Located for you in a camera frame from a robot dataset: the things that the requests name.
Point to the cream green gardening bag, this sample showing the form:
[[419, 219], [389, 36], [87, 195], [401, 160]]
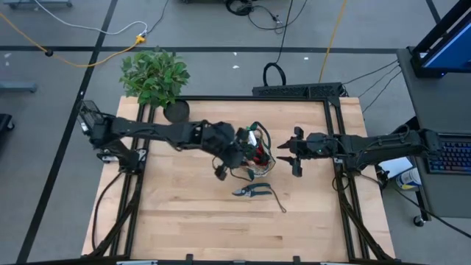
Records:
[[263, 171]]

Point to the grey stand foot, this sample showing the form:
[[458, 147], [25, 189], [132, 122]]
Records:
[[37, 4], [18, 87]]

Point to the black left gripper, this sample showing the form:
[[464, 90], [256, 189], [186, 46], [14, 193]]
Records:
[[241, 147]]

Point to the black aluminium table frame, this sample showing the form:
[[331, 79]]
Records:
[[257, 98]]

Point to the green leafy artificial plant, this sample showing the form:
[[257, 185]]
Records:
[[154, 77]]

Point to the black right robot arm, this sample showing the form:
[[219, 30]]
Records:
[[386, 147]]

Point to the black plant pot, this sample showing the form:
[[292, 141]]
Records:
[[176, 112]]

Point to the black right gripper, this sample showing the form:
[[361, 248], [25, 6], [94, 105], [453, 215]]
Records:
[[316, 147]]

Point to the white blue yellow can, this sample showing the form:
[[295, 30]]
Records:
[[408, 179]]

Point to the black desk caster wheel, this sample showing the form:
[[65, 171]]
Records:
[[418, 221]]

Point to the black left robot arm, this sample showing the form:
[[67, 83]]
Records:
[[147, 130]]

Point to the black power supply box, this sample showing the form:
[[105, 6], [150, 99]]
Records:
[[86, 116]]

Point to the grey desk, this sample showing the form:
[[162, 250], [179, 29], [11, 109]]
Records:
[[434, 95]]

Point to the dark green pruning shears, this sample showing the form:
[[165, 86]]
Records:
[[254, 189]]

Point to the black monitor blue screen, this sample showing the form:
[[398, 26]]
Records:
[[449, 51]]

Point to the white paper sheet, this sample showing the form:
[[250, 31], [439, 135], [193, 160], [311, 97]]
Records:
[[397, 166]]

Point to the black keyboard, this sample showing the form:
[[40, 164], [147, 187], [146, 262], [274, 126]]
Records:
[[454, 158]]

